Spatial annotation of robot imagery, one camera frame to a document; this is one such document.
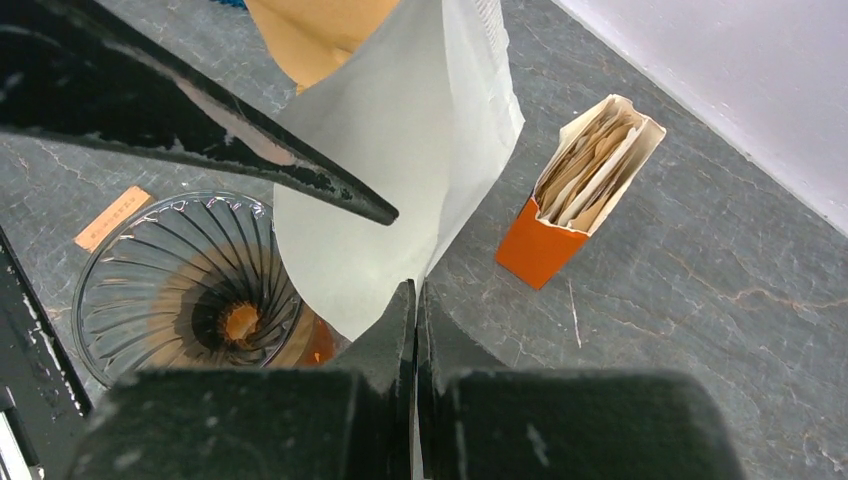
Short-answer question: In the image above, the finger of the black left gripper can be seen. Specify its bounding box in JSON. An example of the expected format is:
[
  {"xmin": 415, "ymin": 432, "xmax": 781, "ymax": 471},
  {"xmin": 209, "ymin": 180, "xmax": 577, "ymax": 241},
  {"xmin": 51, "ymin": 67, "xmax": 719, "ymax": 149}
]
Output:
[{"xmin": 1, "ymin": 1, "xmax": 399, "ymax": 225}]

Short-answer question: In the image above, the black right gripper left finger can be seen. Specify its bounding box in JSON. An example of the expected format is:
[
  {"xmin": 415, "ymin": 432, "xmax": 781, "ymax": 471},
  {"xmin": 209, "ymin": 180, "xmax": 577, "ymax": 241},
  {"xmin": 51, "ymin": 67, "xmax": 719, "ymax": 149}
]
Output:
[{"xmin": 68, "ymin": 280, "xmax": 417, "ymax": 479}]

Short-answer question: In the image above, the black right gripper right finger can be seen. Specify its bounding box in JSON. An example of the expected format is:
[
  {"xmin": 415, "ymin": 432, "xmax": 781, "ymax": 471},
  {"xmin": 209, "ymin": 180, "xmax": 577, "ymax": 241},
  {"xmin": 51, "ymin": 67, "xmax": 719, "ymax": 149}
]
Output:
[{"xmin": 417, "ymin": 287, "xmax": 744, "ymax": 479}]

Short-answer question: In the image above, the brown paper coffee filter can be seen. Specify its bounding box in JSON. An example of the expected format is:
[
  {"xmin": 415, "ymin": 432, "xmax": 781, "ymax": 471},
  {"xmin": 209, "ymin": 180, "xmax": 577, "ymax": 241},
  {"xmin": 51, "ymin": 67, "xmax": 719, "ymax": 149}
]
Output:
[{"xmin": 245, "ymin": 0, "xmax": 398, "ymax": 93}]

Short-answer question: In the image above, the white paper coffee filter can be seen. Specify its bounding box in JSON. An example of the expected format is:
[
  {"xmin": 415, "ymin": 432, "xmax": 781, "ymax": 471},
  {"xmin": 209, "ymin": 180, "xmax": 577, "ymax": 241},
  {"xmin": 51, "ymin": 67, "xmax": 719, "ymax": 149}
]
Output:
[{"xmin": 273, "ymin": 0, "xmax": 524, "ymax": 340}]

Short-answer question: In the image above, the orange glass carafe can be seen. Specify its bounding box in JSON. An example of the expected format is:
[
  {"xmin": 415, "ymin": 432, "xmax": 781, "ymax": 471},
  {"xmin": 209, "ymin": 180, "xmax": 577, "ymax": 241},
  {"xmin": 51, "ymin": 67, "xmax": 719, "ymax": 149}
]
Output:
[{"xmin": 294, "ymin": 310, "xmax": 337, "ymax": 367}]

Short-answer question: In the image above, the orange coffee filter box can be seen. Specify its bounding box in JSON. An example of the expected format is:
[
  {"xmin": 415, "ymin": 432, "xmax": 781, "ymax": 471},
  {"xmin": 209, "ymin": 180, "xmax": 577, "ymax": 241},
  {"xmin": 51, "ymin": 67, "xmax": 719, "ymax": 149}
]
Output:
[{"xmin": 495, "ymin": 94, "xmax": 667, "ymax": 289}]

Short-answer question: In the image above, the small wooden block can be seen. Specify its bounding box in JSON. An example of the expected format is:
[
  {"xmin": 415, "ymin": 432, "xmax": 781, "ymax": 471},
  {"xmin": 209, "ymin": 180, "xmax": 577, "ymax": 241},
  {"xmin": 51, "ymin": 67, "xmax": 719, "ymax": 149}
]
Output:
[{"xmin": 74, "ymin": 186, "xmax": 154, "ymax": 253}]

